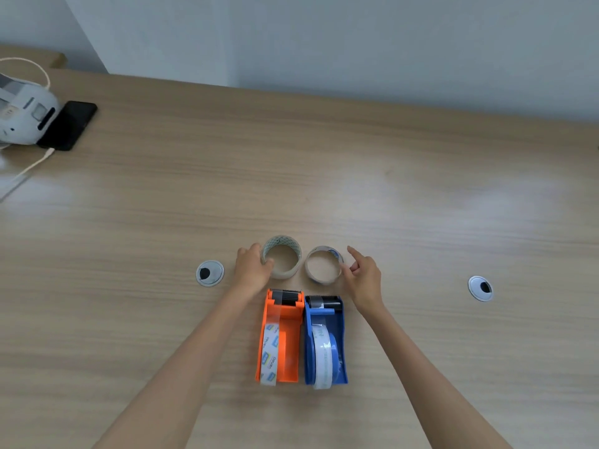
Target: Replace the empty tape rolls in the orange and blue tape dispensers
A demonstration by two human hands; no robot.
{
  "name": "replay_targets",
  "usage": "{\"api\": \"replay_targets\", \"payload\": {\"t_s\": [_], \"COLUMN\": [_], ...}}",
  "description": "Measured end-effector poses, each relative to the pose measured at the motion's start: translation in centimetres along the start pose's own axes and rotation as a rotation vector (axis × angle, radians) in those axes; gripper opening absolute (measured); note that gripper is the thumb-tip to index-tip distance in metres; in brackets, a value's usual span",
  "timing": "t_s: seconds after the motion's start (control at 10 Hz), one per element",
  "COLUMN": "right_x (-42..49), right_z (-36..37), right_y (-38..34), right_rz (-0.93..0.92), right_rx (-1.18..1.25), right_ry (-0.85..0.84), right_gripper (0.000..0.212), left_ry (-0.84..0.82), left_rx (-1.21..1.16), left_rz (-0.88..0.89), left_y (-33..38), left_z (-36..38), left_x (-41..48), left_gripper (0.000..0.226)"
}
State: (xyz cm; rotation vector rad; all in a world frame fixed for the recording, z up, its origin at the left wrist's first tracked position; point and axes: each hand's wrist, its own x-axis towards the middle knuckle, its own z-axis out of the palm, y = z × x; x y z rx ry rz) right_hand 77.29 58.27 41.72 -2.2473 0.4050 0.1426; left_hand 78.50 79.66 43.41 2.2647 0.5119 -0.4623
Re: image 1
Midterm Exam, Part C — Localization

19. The silver cable grommet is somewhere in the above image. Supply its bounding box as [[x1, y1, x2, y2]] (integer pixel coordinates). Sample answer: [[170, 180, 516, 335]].
[[195, 260, 226, 288], [467, 275, 495, 303]]

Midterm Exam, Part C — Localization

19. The person's right hand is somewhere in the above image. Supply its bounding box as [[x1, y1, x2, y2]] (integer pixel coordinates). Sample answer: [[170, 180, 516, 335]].
[[339, 245, 386, 319]]

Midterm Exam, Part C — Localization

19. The black smartphone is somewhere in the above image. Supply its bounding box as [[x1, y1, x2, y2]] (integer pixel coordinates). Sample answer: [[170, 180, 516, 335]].
[[36, 100, 99, 153]]

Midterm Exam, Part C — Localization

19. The person's right forearm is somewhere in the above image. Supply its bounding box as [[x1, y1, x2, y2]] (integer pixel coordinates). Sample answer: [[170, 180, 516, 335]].
[[359, 303, 512, 449]]

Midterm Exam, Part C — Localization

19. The plain clear tape roll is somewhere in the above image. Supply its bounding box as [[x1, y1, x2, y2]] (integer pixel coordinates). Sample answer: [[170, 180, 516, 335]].
[[310, 324, 338, 390]]

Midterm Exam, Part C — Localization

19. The blue tape dispenser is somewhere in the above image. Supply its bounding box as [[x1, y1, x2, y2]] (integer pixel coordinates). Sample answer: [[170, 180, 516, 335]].
[[303, 294, 350, 390]]

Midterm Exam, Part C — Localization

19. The wide cardboard tape core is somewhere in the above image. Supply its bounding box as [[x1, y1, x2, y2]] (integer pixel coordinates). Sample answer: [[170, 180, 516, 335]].
[[260, 234, 304, 281]]

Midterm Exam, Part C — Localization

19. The white grey headset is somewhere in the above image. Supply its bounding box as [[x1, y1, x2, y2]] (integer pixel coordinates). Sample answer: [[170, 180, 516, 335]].
[[0, 73, 62, 147]]

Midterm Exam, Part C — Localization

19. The white charging cable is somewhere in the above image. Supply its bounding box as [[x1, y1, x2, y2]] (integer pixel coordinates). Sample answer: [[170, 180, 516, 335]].
[[0, 56, 57, 201]]

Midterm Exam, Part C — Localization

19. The clear tape roll blue label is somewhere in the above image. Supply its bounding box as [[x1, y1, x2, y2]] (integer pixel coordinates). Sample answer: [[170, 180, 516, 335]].
[[260, 322, 281, 387]]

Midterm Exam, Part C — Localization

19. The orange tape dispenser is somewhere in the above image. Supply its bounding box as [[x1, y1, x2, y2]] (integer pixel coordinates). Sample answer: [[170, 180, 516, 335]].
[[255, 288, 306, 387]]

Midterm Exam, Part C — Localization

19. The narrow tape core blue print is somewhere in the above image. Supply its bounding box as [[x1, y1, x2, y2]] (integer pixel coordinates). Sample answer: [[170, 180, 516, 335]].
[[304, 245, 345, 286]]

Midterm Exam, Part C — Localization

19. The person's left forearm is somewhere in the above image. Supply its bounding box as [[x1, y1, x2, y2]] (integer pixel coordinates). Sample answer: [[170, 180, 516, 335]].
[[91, 282, 261, 449]]

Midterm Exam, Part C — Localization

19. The person's left hand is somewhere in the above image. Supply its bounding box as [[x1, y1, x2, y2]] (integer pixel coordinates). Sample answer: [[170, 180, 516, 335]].
[[231, 243, 276, 301]]

